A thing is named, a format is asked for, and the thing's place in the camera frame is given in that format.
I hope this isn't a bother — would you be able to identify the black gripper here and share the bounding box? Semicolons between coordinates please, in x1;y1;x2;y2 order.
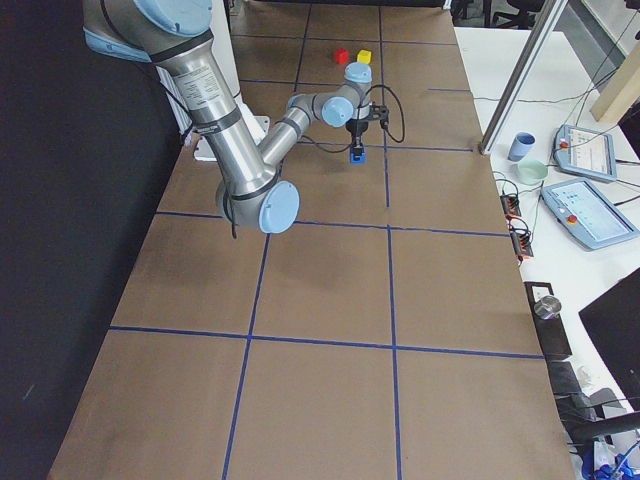
347;119;369;159

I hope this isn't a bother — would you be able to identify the blue cube block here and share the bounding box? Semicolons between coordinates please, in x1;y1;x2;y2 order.
349;147;366;165

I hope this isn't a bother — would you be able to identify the yellow cube block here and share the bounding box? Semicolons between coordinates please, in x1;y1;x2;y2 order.
357;49;372;65

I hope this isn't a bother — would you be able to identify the red cube block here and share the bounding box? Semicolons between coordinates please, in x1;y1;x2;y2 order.
332;48;350;65

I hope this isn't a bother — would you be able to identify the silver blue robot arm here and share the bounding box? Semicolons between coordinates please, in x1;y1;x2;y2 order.
82;1;372;234

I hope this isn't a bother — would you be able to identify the far black orange connector box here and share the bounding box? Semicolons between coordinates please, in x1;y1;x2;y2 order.
500;193;522;219

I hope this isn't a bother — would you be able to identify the black orange connector box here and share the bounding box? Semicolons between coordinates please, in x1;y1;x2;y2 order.
500;193;522;219
509;226;534;261

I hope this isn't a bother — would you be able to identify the blue plastic cup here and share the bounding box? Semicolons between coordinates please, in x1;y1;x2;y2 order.
507;132;536;162

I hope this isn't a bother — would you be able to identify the light green bowl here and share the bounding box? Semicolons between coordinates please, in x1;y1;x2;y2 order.
516;158;548;185

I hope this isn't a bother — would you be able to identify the near black orange connector box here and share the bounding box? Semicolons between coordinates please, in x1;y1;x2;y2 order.
509;226;534;261

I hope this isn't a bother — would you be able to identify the black office chair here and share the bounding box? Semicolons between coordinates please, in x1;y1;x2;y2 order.
492;0;539;30

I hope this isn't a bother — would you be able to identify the near teach pendant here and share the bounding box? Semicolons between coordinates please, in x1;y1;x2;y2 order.
541;178;639;250

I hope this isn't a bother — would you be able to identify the teach pendant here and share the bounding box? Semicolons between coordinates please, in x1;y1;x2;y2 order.
541;178;639;250
552;124;617;183

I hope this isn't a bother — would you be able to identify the far teach pendant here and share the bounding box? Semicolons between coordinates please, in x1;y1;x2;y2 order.
552;124;617;183

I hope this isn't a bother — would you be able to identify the black block stand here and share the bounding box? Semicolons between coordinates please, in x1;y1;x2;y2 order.
524;281;572;361

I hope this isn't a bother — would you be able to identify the silver metal cylinder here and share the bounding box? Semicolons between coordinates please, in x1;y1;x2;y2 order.
533;295;562;320

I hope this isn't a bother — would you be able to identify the wooden board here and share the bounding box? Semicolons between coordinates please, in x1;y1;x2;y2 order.
591;44;640;123

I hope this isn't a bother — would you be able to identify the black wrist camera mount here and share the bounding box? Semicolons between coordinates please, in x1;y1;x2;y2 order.
367;103;389;131

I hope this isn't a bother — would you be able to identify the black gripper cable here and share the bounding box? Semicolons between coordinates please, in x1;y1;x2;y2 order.
297;84;406;153

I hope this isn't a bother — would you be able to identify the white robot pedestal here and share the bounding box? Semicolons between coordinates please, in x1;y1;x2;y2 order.
170;1;269;162

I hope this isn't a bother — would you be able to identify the aluminium frame post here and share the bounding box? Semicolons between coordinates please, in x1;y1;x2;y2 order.
478;0;568;155

